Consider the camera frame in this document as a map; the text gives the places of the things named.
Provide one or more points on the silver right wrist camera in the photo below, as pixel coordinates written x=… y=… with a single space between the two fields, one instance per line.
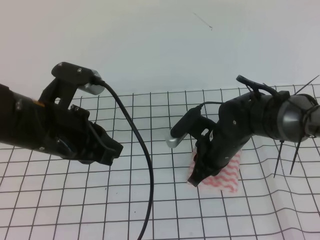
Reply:
x=173 y=142

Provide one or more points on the pink white wavy striped towel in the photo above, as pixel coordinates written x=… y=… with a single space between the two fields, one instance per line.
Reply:
x=227 y=180

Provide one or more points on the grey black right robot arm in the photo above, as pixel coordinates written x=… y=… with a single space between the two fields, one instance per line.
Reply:
x=262 y=111

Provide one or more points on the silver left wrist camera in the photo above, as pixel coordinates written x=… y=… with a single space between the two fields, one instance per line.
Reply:
x=93 y=87

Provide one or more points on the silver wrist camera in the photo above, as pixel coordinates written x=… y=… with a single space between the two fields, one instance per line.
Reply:
x=93 y=87
x=173 y=142

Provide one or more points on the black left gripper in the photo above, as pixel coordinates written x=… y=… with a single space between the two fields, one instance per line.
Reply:
x=50 y=125

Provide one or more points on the white black grid tablecloth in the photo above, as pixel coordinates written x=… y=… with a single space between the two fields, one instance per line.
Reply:
x=43 y=197

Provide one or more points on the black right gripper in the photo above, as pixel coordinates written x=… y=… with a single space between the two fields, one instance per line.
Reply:
x=216 y=142

